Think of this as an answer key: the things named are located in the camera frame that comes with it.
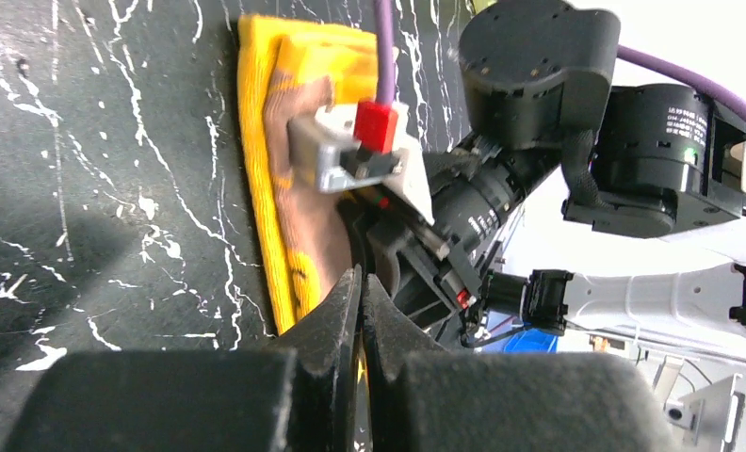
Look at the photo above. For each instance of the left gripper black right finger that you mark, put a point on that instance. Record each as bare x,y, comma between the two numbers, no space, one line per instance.
424,397

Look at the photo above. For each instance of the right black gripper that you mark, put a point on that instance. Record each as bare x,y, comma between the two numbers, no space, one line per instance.
439,271

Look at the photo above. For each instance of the orange towel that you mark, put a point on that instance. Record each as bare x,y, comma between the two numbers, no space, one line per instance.
286,68

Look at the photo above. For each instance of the blue plastic bin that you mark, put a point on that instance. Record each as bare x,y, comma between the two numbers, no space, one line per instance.
525,342

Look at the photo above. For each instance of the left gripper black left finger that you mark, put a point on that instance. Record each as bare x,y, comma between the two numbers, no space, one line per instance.
294,393

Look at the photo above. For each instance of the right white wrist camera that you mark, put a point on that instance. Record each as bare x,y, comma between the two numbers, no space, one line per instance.
325,154

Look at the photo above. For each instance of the grey metal bracket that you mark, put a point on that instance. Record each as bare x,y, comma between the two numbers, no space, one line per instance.
707,419

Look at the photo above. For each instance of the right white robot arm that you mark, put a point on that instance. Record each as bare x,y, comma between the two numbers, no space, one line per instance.
641,162

